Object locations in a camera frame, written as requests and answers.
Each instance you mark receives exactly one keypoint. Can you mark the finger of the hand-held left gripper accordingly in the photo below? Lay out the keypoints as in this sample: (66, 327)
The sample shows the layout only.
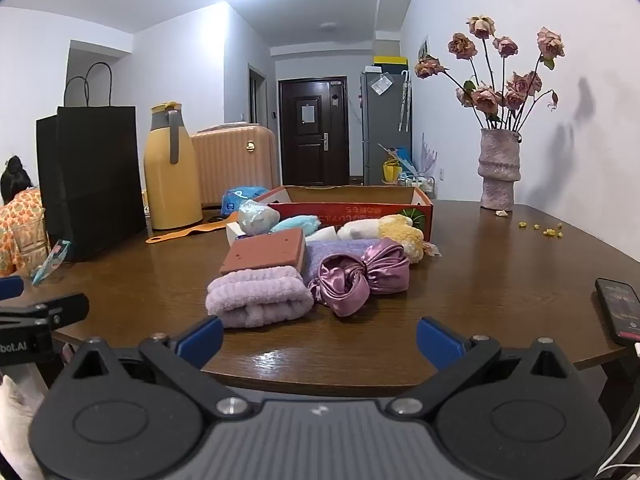
(10, 287)
(60, 307)

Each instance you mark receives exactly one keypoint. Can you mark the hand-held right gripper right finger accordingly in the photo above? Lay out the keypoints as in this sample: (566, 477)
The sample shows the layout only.
(440, 342)

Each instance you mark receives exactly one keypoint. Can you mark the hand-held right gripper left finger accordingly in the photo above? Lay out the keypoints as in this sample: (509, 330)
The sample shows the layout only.
(202, 340)

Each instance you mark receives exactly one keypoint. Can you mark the purple towel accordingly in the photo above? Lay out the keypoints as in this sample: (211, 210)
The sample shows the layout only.
(255, 300)

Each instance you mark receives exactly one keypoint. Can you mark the purple satin scrunchie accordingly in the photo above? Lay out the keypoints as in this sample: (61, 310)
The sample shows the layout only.
(360, 280)

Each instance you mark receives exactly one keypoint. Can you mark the brick red sponge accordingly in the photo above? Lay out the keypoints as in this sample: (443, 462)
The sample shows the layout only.
(265, 255)

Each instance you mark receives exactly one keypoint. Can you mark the white block sponge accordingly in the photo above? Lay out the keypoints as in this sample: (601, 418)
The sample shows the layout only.
(232, 234)

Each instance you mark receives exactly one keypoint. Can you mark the yellow and white plush toy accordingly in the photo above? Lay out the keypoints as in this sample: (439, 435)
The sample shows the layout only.
(395, 232)

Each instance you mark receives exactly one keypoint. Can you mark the lavender fleece cloth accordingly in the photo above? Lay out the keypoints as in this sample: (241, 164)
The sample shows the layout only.
(330, 254)

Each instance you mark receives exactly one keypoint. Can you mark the light blue plush toy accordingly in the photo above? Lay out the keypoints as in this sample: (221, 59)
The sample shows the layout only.
(295, 224)

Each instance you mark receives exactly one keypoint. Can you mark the red cardboard box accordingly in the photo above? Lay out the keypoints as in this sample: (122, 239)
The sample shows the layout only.
(350, 212)

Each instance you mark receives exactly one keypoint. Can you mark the white oval sponge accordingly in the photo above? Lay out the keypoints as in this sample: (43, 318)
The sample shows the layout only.
(322, 235)

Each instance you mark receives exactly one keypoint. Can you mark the clear drinking glass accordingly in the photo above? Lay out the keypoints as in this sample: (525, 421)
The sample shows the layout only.
(30, 245)

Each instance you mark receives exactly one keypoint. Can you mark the small colourful packet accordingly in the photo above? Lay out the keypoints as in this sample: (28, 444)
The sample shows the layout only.
(52, 260)

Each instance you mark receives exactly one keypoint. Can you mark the white fuzzy cloth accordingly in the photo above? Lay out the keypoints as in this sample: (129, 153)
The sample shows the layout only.
(17, 420)

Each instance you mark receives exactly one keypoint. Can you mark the small crinkled wrapper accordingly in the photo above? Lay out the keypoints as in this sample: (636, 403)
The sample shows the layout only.
(432, 250)

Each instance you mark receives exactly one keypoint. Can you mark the black flat object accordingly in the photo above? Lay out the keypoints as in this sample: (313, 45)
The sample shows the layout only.
(217, 218)

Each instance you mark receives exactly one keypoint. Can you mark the black paper bag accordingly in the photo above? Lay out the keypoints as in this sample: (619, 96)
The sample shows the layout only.
(90, 185)

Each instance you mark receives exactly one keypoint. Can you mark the yellow thermos jug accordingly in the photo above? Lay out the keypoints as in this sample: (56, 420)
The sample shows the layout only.
(170, 195)

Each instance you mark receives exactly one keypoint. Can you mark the blue wet wipes pack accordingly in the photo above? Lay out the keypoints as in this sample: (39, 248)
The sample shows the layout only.
(240, 196)

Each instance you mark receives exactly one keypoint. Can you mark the scattered yellow flower bits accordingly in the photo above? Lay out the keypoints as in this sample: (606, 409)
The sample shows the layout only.
(547, 232)

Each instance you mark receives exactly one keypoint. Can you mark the small rack with bottles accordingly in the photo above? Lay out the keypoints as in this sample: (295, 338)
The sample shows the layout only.
(417, 182)

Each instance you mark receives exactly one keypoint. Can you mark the yellow bucket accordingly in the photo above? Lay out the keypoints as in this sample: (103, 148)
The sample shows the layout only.
(391, 172)

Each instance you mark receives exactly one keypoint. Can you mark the pink ribbed suitcase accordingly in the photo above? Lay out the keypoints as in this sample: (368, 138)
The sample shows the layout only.
(235, 165)

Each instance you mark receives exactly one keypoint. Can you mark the pink textured vase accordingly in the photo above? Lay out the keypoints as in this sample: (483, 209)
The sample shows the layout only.
(497, 170)

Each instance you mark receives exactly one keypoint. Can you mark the black smartphone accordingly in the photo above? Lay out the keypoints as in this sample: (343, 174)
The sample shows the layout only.
(620, 310)

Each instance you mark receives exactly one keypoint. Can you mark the purple flower wrap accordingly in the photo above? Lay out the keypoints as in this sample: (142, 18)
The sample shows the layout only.
(427, 157)

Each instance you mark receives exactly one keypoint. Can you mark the dark brown door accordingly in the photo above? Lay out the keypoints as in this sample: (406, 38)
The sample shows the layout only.
(312, 155)

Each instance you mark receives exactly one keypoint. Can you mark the grey refrigerator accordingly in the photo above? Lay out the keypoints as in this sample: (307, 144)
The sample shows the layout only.
(380, 130)

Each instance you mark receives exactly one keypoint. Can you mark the folded white umbrella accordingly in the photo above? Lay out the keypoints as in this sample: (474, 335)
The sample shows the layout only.
(402, 105)
(408, 100)

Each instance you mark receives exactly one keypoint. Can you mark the white paper sheet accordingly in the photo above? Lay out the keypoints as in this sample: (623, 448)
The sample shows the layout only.
(307, 111)

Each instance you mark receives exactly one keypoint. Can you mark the dried pink rose bouquet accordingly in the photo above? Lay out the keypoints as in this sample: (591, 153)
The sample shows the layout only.
(500, 95)

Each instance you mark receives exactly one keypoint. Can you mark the clear plastic pouch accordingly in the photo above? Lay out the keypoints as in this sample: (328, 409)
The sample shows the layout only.
(382, 84)

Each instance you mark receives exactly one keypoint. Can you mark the yellow and black box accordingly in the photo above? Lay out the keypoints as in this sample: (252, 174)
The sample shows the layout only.
(391, 60)

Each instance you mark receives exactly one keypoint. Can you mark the small round ceiling lamp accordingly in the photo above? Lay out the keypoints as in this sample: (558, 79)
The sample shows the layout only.
(328, 26)

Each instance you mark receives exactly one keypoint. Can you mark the side doorway frame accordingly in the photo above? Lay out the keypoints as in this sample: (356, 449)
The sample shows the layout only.
(257, 95)

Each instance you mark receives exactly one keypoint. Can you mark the small wall picture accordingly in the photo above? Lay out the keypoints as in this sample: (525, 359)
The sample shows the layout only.
(424, 49)

